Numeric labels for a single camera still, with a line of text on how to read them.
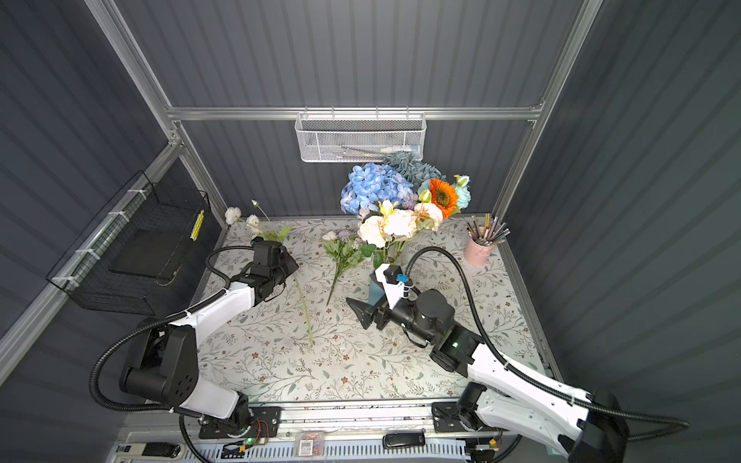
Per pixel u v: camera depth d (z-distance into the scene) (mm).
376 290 774
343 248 1018
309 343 867
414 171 828
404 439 709
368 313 572
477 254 989
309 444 685
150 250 755
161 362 441
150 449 676
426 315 509
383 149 912
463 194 747
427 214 654
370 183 627
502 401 600
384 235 630
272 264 720
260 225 1016
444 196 712
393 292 575
